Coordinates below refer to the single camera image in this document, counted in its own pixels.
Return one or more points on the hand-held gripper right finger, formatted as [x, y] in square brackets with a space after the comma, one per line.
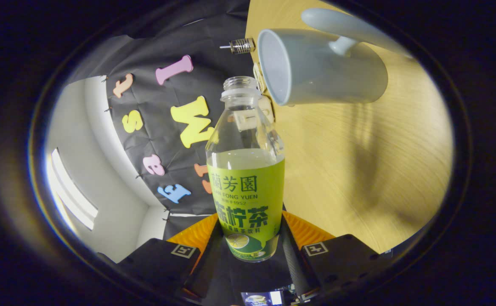
[341, 259]

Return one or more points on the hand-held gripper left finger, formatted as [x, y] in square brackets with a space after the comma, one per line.
[159, 263]

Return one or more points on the green label juice bottle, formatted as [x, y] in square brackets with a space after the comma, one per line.
[246, 199]

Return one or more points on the pale grey cup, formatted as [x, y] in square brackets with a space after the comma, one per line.
[328, 76]

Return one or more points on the wooden table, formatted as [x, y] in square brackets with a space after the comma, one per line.
[350, 170]

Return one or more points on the computer monitor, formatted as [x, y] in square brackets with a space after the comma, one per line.
[260, 298]

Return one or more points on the ceiling light panel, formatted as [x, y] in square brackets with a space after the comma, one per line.
[71, 195]

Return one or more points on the black backdrop cloth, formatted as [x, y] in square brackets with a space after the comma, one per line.
[159, 102]

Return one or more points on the cream toaster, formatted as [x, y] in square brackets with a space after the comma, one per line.
[268, 108]

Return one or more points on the white divided bean tray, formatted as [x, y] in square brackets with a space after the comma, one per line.
[258, 78]

